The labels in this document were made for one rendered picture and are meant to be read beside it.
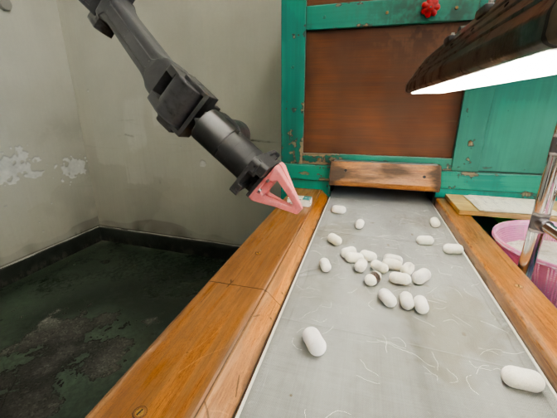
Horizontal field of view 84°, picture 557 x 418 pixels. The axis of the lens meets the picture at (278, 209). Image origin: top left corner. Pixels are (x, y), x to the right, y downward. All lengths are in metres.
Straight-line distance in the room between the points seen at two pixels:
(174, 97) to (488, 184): 0.83
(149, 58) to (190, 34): 1.49
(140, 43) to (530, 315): 0.70
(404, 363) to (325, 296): 0.15
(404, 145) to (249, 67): 1.15
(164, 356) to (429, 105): 0.86
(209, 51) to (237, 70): 0.20
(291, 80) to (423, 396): 0.83
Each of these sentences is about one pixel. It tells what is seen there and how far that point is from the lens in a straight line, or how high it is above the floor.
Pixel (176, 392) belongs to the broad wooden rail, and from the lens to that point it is 0.34.
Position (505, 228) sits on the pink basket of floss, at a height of 0.76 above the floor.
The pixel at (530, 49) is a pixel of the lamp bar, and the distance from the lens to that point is 0.22.
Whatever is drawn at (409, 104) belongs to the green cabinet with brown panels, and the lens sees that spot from 0.97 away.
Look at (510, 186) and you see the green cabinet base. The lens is 1.05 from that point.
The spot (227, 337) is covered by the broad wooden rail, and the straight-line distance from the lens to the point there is 0.39.
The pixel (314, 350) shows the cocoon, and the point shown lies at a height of 0.75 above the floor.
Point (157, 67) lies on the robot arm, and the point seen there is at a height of 1.07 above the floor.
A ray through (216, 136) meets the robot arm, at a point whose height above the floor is 0.97.
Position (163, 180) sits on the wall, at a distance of 2.28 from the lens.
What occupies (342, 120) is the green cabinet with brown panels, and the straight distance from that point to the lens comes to 0.97.
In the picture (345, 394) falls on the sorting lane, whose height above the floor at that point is 0.74.
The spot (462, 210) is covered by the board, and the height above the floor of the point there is 0.78.
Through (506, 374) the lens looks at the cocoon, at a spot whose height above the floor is 0.76.
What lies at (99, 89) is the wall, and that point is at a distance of 2.52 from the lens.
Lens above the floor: 1.01
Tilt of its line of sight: 18 degrees down
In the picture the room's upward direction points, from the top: straight up
